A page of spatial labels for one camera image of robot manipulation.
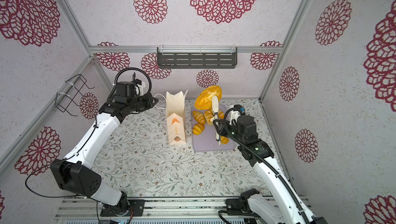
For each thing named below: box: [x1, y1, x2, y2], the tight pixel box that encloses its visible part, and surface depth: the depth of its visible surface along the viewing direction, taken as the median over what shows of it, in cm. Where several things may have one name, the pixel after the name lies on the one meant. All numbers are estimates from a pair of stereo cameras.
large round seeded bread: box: [194, 85, 223, 110], surface depth 78 cm
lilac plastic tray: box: [191, 121, 235, 152], surface depth 98 cm
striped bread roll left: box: [192, 110, 206, 125], surface depth 108 cm
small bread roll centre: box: [203, 109, 214, 125], surface depth 108 cm
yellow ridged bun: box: [192, 122, 205, 136], surface depth 102 cm
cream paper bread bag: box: [165, 90, 187, 145], surface depth 89 cm
